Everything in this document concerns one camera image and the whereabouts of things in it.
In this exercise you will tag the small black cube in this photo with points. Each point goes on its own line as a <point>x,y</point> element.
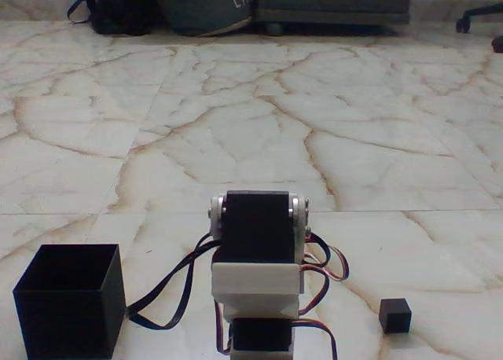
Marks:
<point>395,317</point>

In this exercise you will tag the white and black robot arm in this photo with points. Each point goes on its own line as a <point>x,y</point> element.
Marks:
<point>255,281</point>

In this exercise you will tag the black box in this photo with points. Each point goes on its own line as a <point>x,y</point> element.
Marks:
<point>59,320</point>

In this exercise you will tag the dark cabinet on casters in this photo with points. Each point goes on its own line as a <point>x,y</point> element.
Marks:
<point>334,2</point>

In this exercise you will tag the black chair caster wheel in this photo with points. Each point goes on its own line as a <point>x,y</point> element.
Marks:
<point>498,45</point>

